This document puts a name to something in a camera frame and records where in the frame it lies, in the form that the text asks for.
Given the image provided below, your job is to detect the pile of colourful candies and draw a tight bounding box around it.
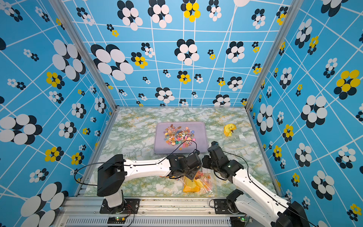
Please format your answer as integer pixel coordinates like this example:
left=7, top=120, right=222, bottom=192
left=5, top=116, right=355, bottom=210
left=164, top=124, right=196, bottom=151

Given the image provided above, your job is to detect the ziploc bag with yellow duck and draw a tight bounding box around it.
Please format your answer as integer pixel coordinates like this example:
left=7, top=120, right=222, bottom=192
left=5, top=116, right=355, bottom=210
left=224, top=124, right=246, bottom=142

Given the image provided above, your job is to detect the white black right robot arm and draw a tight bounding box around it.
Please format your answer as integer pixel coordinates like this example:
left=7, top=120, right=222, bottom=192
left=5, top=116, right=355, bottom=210
left=202, top=141, right=312, bottom=227

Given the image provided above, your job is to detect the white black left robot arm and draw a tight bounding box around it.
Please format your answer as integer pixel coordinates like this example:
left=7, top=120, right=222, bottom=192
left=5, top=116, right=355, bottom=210
left=97, top=150, right=202, bottom=214

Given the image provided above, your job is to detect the ziploc bag of candies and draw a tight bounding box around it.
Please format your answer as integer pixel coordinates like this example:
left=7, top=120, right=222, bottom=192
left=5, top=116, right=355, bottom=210
left=182, top=171, right=216, bottom=197

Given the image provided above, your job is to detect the lilac plastic tray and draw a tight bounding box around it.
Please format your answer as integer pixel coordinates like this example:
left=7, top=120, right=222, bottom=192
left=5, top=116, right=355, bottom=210
left=154, top=122, right=209, bottom=154

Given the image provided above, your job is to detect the right green circuit board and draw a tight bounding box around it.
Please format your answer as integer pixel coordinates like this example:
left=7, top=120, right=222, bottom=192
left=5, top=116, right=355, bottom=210
left=230, top=217, right=250, bottom=227

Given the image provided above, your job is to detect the green circuit board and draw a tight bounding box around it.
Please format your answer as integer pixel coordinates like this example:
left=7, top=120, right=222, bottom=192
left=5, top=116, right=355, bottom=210
left=107, top=217, right=127, bottom=225
left=230, top=217, right=250, bottom=227

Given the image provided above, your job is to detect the left green circuit board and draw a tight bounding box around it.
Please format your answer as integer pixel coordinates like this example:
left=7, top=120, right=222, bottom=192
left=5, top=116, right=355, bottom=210
left=107, top=217, right=127, bottom=225

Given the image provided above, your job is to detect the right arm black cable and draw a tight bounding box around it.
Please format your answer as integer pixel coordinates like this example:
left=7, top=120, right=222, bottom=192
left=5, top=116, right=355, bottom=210
left=212, top=150, right=318, bottom=227

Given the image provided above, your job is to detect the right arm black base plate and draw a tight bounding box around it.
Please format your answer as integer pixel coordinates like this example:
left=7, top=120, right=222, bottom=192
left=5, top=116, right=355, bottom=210
left=209, top=199, right=245, bottom=215

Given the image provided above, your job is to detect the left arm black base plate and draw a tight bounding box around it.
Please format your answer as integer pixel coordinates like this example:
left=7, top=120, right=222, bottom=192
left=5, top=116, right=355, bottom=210
left=99, top=198, right=141, bottom=214

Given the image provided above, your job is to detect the aluminium front rail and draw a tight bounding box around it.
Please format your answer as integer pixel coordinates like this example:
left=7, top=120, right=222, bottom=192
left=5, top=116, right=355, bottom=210
left=53, top=197, right=301, bottom=227

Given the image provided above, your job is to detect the aluminium corner post right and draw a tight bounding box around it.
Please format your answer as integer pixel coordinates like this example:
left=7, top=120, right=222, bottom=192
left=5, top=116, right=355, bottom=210
left=245, top=0, right=303, bottom=111

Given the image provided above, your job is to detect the aluminium corner post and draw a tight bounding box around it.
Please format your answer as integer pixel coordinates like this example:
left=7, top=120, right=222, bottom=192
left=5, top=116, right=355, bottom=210
left=245, top=0, right=303, bottom=111
left=50, top=1, right=117, bottom=111

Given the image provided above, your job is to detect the aluminium corner post left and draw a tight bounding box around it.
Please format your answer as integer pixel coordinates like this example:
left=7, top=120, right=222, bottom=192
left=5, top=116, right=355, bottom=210
left=50, top=1, right=117, bottom=111

